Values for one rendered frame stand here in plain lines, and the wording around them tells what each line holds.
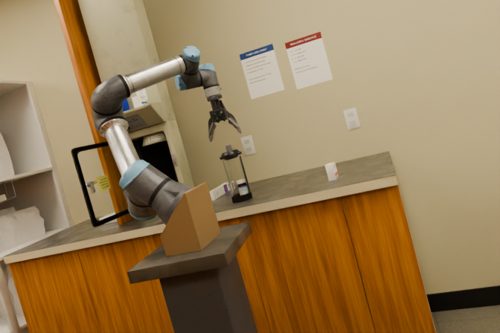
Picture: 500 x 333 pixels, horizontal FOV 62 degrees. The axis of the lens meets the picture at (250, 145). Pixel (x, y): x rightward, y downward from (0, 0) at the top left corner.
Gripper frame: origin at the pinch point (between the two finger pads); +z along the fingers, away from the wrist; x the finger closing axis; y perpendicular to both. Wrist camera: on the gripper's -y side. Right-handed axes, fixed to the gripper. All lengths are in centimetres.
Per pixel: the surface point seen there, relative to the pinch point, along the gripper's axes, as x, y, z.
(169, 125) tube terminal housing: -29.7, -22.5, -14.3
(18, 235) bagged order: -152, -61, 26
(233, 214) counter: -4.1, 16.8, 32.6
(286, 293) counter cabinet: 9, 17, 72
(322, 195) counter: 34, 27, 33
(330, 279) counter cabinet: 29, 22, 69
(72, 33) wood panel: -67, -25, -75
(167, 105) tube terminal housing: -28.7, -26.2, -25.2
